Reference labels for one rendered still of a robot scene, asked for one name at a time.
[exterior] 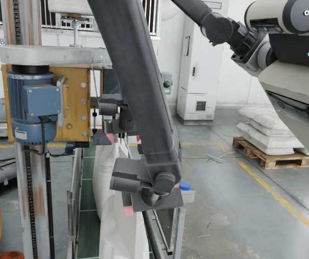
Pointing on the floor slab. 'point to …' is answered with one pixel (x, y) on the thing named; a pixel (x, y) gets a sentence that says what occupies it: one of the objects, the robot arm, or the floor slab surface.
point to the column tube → (37, 191)
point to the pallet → (267, 163)
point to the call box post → (179, 232)
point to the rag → (11, 255)
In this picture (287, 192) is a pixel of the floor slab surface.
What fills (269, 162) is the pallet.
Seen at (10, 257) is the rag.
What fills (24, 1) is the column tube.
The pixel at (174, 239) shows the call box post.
